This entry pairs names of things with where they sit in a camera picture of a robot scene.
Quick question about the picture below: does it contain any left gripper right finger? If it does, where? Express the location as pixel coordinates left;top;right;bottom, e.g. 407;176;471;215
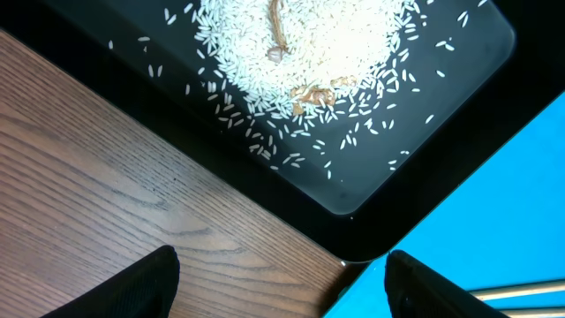
384;250;507;318

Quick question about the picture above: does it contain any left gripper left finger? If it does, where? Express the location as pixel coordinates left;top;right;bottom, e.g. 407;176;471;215
42;246;180;318

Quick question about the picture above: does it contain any wooden chopstick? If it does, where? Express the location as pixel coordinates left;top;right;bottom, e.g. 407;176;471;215
501;307;565;318
470;279;564;301

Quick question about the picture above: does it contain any pile of rice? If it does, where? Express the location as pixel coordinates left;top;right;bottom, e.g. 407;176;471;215
108;0;489;180

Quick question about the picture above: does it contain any teal serving tray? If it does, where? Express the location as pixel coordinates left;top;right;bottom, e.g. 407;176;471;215
324;90;565;318

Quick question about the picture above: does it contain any black plastic tray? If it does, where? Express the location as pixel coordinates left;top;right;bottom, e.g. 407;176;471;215
1;1;564;261

